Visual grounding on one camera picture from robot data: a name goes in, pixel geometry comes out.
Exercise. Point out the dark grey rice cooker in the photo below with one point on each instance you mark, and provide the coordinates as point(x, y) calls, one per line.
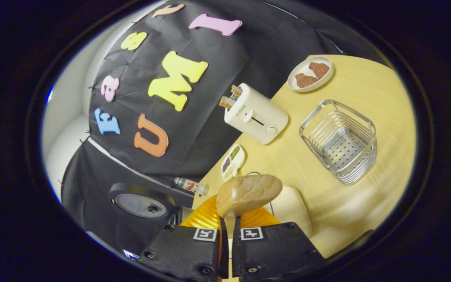
point(141, 205)

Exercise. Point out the white divided dish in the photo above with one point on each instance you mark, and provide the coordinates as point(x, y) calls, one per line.
point(233, 156)

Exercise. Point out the toast slice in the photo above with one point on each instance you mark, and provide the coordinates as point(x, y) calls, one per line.
point(226, 102)
point(236, 90)

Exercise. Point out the brown meat piece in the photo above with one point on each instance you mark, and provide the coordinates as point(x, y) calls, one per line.
point(319, 69)
point(305, 80)

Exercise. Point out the small clear bottle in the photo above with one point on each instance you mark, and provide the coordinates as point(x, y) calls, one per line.
point(190, 185)

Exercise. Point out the white toaster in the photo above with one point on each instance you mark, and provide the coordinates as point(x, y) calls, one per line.
point(257, 125)

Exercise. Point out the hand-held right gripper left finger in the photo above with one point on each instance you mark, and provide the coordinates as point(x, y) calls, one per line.
point(186, 254)

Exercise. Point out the white round plate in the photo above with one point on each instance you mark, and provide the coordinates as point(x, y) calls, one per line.
point(311, 88)

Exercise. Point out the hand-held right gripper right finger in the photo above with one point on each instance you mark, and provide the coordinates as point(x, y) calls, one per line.
point(272, 254)

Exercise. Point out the wooden spoon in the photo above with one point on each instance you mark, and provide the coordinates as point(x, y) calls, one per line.
point(249, 194)

